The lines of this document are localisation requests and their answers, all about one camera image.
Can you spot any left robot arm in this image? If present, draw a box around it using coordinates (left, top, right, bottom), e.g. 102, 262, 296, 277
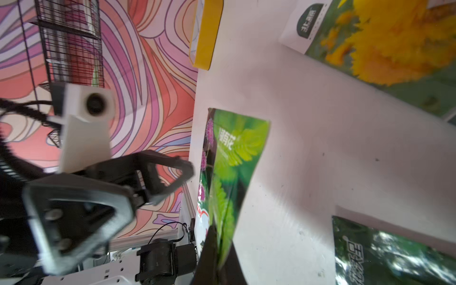
1, 93, 194, 285

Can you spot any dark green melon seed packet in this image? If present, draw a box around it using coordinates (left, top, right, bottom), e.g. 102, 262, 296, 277
332, 216, 456, 285

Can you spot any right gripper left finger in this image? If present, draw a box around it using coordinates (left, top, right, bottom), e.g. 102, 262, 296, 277
22, 174, 135, 276

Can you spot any yellow square clock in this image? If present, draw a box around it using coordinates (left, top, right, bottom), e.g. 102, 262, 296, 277
189, 0, 224, 71

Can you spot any green mimosa seed packet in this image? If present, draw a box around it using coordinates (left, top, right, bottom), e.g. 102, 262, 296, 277
195, 108, 270, 267

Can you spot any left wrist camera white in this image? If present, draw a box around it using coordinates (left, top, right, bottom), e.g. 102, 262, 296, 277
50, 83, 115, 173

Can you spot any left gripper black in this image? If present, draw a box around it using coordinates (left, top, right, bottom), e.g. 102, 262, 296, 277
71, 150, 194, 205

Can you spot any yellow sunflower seed packet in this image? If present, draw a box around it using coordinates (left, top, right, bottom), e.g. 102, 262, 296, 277
280, 1, 456, 124

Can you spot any left black wire basket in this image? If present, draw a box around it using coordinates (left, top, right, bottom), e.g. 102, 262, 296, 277
17, 0, 105, 148

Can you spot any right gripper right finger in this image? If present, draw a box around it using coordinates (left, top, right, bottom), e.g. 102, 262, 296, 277
190, 224, 248, 285

